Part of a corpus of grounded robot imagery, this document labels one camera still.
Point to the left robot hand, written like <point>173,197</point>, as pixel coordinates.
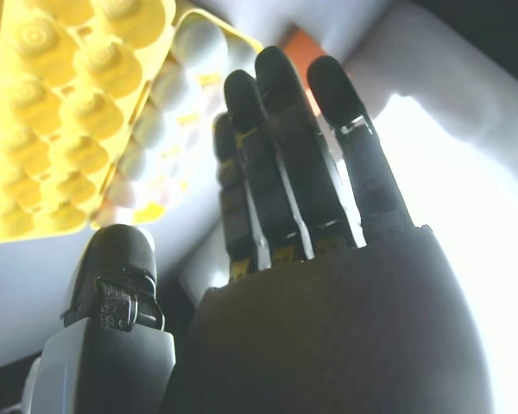
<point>328,336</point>

